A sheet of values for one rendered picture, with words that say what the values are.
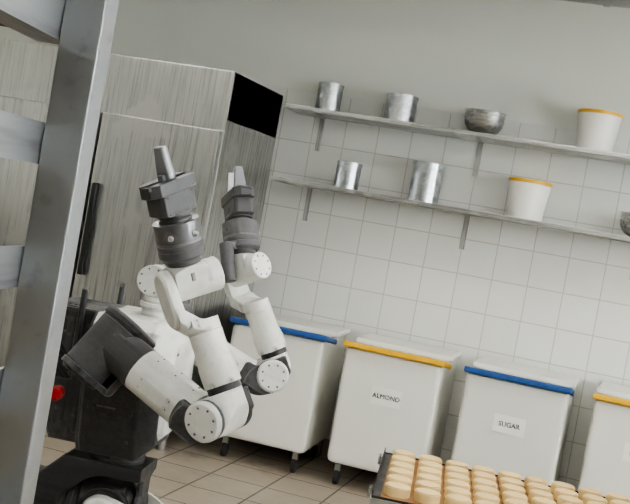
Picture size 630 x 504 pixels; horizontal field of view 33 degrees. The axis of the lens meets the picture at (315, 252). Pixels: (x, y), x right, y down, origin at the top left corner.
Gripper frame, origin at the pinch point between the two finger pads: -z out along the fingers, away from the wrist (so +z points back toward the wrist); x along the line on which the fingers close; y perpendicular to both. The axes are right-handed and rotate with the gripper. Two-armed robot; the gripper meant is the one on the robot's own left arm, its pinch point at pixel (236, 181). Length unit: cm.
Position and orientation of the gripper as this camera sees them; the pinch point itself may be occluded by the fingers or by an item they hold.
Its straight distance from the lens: 267.8
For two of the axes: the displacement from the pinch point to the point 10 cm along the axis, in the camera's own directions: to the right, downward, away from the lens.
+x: 4.0, -2.8, -8.7
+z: 1.0, 9.6, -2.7
